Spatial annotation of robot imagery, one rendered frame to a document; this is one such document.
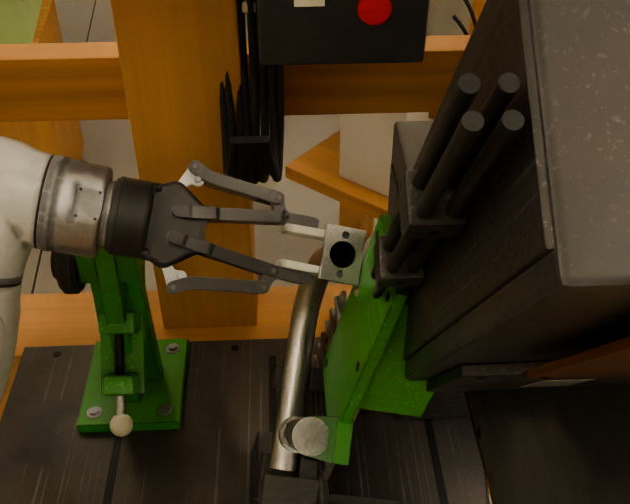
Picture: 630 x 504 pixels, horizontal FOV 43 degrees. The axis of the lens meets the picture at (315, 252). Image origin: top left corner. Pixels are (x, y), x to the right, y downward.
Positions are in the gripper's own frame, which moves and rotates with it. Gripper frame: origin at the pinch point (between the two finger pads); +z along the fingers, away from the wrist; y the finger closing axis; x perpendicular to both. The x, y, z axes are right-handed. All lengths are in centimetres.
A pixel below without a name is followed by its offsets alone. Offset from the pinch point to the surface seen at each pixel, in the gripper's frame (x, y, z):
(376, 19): -3.7, 23.5, 1.6
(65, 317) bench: 49, -11, -27
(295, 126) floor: 253, 81, 33
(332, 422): -1.0, -16.3, 4.2
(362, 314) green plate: -5.0, -5.6, 4.5
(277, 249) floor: 194, 21, 26
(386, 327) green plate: -11.6, -6.7, 4.9
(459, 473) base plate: 15.0, -21.6, 25.0
